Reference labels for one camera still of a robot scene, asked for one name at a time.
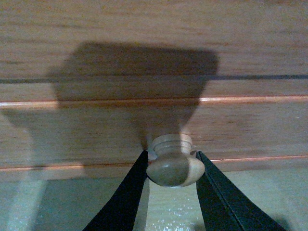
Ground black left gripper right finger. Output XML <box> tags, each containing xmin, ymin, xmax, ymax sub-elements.
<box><xmin>196</xmin><ymin>151</ymin><xmax>285</xmax><ymax>231</ymax></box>

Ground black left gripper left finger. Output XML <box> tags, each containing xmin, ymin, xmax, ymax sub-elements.
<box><xmin>84</xmin><ymin>150</ymin><xmax>148</xmax><ymax>231</ymax></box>

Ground drawer round knob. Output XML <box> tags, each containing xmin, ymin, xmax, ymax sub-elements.
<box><xmin>146</xmin><ymin>133</ymin><xmax>205</xmax><ymax>188</ymax></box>

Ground wooden drawer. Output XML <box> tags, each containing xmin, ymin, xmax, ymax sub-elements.
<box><xmin>0</xmin><ymin>0</ymin><xmax>308</xmax><ymax>182</ymax></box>

